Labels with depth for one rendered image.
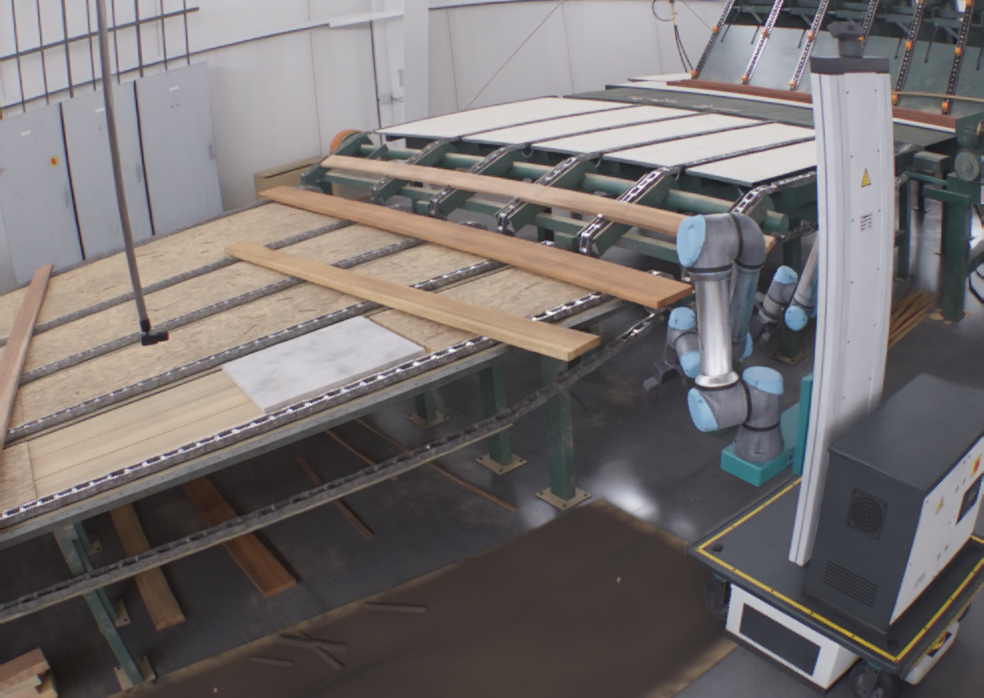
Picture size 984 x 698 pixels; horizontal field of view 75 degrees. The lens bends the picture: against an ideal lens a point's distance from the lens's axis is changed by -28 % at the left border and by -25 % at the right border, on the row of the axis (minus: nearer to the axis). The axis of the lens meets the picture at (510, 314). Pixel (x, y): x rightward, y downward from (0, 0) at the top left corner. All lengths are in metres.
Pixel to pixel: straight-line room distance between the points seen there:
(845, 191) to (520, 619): 1.73
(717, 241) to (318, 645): 1.83
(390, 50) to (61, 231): 4.23
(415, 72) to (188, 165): 2.65
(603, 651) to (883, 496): 1.11
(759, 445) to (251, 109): 7.23
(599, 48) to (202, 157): 5.85
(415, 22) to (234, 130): 2.21
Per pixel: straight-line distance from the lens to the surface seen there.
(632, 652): 2.61
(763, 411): 2.13
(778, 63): 8.56
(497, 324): 2.76
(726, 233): 1.99
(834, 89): 1.92
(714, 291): 2.00
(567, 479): 3.31
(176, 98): 7.77
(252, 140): 8.67
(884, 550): 2.06
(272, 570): 3.18
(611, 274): 3.14
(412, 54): 8.62
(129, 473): 2.35
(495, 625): 2.76
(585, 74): 11.10
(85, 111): 7.61
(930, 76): 7.74
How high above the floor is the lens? 1.89
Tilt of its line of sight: 21 degrees down
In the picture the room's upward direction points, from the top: 6 degrees counter-clockwise
